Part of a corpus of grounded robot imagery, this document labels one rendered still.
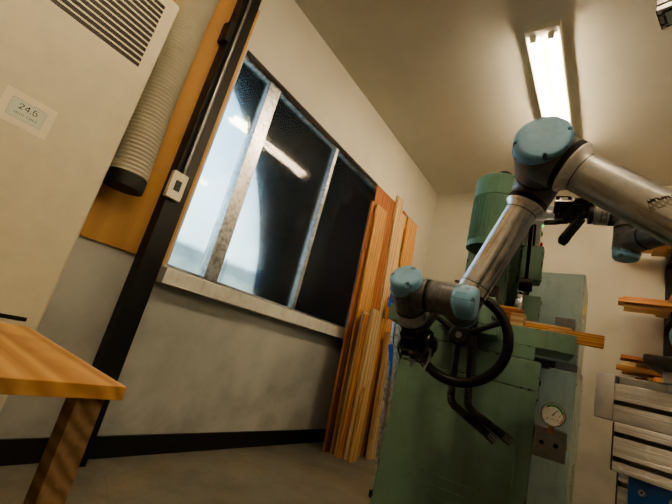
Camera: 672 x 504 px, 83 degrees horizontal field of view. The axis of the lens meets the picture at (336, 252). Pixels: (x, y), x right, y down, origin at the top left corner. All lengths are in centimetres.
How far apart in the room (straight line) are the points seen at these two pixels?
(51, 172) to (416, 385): 137
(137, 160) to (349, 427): 212
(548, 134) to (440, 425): 92
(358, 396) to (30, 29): 251
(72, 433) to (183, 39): 158
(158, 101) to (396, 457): 162
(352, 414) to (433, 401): 153
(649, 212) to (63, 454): 110
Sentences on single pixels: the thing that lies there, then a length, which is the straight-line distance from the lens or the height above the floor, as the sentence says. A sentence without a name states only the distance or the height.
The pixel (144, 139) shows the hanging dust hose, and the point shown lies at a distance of 176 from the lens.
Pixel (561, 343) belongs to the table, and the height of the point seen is 87.
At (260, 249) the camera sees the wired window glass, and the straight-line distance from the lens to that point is 242.
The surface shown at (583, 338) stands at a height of 92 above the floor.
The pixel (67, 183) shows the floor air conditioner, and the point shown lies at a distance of 150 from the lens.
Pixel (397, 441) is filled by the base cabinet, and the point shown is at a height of 45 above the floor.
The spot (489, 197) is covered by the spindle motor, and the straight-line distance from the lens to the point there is 162.
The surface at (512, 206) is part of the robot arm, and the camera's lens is 104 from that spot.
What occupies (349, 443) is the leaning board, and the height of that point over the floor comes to 11.
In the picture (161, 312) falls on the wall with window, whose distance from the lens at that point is 200.
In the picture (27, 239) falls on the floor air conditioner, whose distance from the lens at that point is 147.
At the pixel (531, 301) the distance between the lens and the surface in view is 171.
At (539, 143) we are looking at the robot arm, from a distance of 93.
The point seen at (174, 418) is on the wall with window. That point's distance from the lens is 221.
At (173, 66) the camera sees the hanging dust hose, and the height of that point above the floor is 163.
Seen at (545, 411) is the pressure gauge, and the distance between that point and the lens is 129.
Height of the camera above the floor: 68
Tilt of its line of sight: 14 degrees up
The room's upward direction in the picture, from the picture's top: 15 degrees clockwise
